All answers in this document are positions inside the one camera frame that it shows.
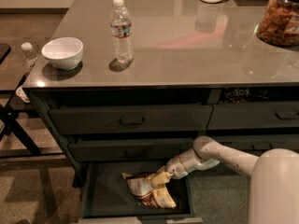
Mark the dark snack bag in drawer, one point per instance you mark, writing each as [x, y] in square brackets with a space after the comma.
[245, 95]

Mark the brown sea salt chip bag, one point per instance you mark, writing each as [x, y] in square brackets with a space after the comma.
[145, 193]

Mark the middle left grey drawer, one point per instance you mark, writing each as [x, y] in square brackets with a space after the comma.
[129, 150]

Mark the open bottom left drawer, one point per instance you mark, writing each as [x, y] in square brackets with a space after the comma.
[106, 198]

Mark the clear snack jar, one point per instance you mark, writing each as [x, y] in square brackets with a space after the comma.
[280, 23]

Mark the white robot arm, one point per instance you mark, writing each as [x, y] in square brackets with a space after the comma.
[274, 177]

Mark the small bottle with white cap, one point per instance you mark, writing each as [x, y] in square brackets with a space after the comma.
[30, 54]

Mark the middle right grey drawer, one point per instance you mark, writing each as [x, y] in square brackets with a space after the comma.
[260, 142]

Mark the top left grey drawer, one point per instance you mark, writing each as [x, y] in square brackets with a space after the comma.
[130, 119]

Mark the clear plastic water bottle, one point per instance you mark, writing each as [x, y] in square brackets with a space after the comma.
[121, 29]

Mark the white ceramic bowl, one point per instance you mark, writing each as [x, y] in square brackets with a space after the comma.
[63, 53]

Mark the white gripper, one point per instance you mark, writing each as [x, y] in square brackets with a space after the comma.
[175, 168]

